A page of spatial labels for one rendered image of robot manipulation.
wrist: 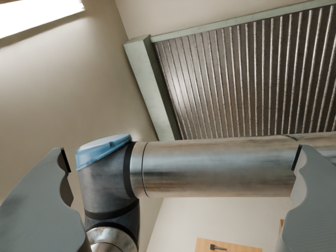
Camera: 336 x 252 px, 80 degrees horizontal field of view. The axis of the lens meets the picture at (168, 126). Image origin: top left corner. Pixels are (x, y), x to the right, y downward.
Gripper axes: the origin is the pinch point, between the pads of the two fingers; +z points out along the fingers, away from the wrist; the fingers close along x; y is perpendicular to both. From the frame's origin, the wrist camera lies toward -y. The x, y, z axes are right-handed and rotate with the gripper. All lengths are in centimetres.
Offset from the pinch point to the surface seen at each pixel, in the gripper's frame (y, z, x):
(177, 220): 294, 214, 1
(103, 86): 61, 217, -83
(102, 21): -5, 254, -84
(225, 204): 273, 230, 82
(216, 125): 153, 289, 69
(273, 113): 121, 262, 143
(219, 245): 285, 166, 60
